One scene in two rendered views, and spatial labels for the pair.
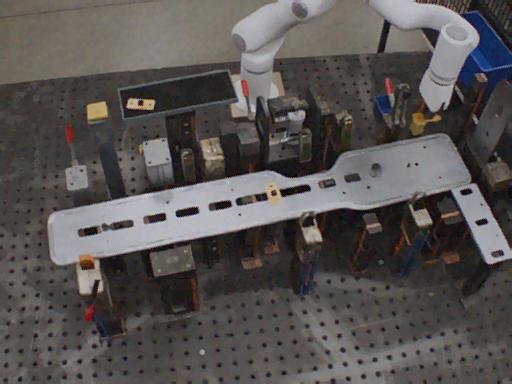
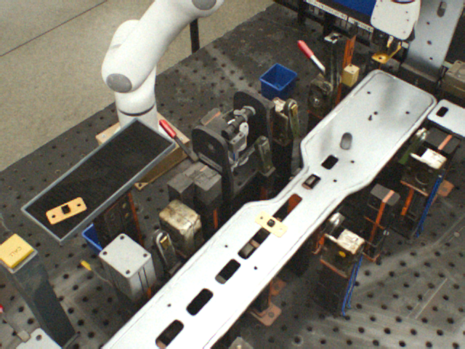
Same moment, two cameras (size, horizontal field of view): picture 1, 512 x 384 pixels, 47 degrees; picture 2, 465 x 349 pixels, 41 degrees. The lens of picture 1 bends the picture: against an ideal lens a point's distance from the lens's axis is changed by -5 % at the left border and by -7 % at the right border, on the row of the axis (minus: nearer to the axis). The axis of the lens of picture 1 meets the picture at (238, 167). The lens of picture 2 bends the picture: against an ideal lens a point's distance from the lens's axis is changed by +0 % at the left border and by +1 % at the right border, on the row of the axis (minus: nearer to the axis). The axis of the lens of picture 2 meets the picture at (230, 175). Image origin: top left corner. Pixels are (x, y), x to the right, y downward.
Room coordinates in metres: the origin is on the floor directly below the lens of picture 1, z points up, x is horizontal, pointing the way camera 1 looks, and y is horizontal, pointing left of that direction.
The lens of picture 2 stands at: (0.42, 0.45, 2.30)
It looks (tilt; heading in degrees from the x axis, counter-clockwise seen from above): 52 degrees down; 326
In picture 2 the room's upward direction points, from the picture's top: 1 degrees counter-clockwise
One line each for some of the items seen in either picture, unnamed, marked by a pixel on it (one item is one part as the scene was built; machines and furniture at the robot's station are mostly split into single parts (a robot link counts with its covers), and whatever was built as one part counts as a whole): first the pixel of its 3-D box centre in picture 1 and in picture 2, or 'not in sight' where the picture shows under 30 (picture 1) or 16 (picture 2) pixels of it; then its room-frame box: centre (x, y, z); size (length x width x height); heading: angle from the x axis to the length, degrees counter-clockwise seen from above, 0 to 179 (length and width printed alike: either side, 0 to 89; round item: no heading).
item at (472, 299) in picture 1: (480, 274); not in sight; (0.86, -0.81, 0.84); 0.11 x 0.06 x 0.29; 15
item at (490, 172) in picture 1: (482, 200); (446, 114); (1.13, -0.86, 0.88); 0.08 x 0.08 x 0.36; 15
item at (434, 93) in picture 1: (437, 86); (397, 9); (1.18, -0.56, 1.38); 0.10 x 0.07 x 0.11; 15
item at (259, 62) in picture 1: (265, 36); (134, 65); (1.70, -0.09, 1.09); 0.19 x 0.12 x 0.24; 136
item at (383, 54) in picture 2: (427, 115); (386, 51); (1.18, -0.56, 1.25); 0.08 x 0.04 x 0.01; 105
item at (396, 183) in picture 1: (268, 198); (268, 232); (1.05, -0.09, 1.00); 1.38 x 0.22 x 0.02; 105
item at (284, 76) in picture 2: (388, 110); (277, 85); (1.65, -0.61, 0.74); 0.11 x 0.10 x 0.09; 105
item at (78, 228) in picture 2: (177, 95); (102, 176); (1.33, 0.20, 1.16); 0.37 x 0.14 x 0.02; 105
